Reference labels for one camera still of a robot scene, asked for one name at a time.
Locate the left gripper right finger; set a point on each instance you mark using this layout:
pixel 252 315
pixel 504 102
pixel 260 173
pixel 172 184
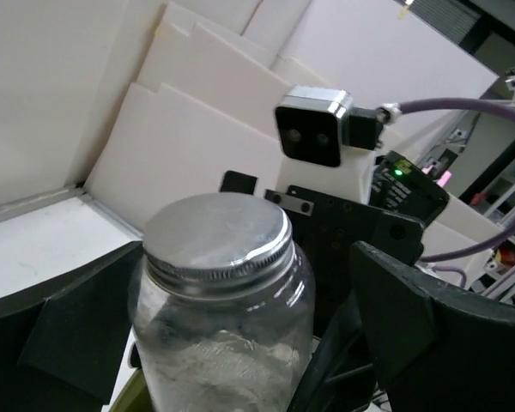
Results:
pixel 434 347

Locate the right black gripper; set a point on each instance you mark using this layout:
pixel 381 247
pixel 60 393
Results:
pixel 327 199

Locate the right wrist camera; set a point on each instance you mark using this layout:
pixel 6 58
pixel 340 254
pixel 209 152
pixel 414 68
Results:
pixel 312 124

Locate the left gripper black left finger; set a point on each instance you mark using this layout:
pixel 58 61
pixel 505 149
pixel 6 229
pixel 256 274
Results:
pixel 62 341

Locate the clear jar silver lid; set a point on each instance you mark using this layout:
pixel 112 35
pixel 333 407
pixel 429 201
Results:
pixel 222 305

